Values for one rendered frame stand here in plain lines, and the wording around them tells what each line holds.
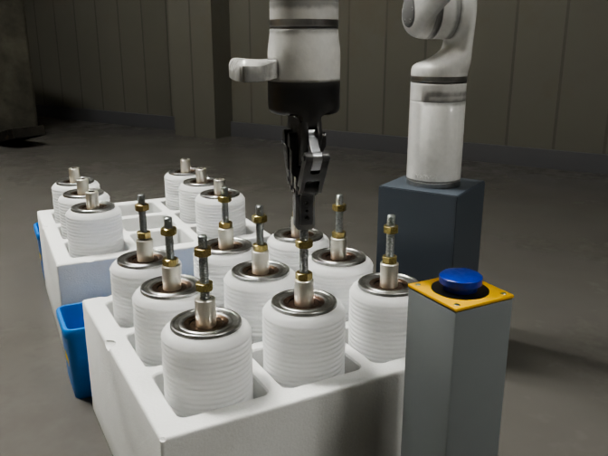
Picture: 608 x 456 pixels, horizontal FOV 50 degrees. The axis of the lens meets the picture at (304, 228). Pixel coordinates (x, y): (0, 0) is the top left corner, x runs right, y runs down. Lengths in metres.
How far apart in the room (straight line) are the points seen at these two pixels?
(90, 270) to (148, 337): 0.39
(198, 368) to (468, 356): 0.26
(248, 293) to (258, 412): 0.18
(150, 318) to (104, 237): 0.43
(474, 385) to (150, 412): 0.32
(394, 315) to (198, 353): 0.24
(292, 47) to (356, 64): 2.64
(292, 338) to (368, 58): 2.63
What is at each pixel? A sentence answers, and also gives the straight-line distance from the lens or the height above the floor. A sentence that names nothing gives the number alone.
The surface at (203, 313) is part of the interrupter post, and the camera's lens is 0.70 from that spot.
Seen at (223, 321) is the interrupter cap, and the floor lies 0.25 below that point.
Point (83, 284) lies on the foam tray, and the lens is 1.18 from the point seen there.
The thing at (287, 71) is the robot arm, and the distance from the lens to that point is 0.66.
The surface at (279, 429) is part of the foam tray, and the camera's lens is 0.71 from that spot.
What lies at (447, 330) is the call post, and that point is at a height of 0.29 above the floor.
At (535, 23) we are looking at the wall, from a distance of 2.99.
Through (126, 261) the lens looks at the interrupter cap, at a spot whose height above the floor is 0.25.
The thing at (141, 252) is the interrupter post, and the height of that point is 0.26.
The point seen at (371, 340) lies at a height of 0.20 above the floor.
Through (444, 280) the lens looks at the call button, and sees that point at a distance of 0.62.
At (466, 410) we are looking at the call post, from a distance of 0.66.
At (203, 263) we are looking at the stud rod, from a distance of 0.68.
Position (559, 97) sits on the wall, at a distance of 2.97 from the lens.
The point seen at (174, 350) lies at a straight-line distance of 0.69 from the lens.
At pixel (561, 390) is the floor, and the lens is 1.16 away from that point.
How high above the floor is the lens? 0.55
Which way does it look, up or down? 16 degrees down
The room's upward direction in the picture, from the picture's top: straight up
